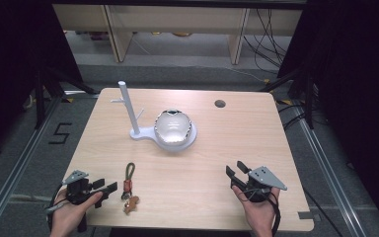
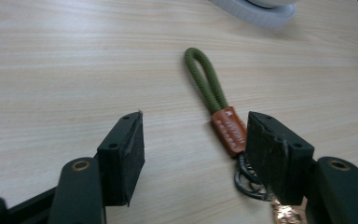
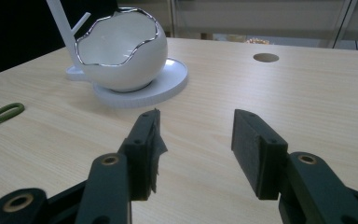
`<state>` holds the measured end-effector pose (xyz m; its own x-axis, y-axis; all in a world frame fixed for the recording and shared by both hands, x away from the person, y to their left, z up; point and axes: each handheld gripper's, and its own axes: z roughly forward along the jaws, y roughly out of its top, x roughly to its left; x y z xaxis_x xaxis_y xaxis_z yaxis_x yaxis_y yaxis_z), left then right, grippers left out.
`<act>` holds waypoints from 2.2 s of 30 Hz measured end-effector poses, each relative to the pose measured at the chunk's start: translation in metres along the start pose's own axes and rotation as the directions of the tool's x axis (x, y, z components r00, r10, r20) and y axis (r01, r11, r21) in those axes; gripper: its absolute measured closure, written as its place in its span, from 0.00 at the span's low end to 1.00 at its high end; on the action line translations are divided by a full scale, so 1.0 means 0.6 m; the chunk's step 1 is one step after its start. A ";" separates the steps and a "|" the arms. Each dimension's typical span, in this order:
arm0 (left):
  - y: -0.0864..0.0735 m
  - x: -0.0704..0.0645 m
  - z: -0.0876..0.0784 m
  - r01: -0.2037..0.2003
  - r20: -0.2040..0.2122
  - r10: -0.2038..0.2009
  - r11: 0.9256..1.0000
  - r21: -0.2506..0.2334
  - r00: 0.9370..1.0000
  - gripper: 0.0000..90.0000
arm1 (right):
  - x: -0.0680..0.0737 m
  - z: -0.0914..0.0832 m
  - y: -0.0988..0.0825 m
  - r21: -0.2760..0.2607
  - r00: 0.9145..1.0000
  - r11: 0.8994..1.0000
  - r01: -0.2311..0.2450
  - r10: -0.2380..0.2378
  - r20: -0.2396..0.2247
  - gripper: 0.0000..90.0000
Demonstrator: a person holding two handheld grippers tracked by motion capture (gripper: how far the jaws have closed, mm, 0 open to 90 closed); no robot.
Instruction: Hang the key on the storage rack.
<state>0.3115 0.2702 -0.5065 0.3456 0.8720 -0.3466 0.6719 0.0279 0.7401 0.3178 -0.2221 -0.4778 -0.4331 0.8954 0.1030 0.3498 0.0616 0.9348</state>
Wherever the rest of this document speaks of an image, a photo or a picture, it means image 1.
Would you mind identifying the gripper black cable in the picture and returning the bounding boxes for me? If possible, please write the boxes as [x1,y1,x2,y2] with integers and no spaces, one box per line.
[247,187,282,237]
[44,183,67,233]

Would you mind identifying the silver crumpled bowl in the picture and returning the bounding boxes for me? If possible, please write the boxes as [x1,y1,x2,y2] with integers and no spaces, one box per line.
[153,109,193,146]

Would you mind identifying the green cord keychain brown charm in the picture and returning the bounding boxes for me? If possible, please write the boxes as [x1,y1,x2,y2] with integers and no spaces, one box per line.
[120,162,141,215]

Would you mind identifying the white jewelry stand with tray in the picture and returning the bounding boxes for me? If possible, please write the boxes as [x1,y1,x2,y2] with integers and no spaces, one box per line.
[110,80,198,154]

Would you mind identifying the person's left hand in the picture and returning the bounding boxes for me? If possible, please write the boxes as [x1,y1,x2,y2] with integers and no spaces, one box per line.
[49,188,104,237]

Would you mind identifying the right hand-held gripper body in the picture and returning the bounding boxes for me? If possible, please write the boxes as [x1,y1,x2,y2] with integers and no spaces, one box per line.
[240,165,288,203]

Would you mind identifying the black cables bundle on floor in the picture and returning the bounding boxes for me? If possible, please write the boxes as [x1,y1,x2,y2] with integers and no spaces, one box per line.
[242,9,292,73]

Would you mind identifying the aluminium floor rail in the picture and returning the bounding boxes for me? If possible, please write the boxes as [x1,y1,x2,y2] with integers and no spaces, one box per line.
[294,104,379,237]
[0,95,64,237]

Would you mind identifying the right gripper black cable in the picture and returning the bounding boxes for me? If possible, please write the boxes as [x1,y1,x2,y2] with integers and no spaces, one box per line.
[247,187,282,237]

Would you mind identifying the black curtain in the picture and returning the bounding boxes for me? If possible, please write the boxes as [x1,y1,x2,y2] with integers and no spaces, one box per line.
[276,0,379,205]
[0,0,84,164]

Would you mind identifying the black tripod stand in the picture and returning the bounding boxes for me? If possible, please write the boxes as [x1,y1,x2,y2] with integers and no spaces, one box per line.
[34,66,101,130]
[259,65,318,130]

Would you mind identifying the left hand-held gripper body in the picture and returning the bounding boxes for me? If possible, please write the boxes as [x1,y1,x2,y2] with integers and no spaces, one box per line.
[61,170,96,205]

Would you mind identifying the black floor cables by rail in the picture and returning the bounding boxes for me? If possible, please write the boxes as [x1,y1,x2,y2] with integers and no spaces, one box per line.
[276,101,311,131]

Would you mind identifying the white floor cable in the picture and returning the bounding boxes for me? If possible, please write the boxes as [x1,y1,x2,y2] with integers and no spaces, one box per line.
[206,64,268,83]

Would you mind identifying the person's right hand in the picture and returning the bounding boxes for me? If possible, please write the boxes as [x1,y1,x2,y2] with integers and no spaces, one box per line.
[231,185,281,237]

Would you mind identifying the light wooden shelf unit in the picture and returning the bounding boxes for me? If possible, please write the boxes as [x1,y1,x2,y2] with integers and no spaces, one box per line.
[52,4,304,66]

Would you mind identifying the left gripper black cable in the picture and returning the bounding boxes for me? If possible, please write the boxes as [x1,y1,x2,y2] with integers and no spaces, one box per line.
[44,183,67,233]

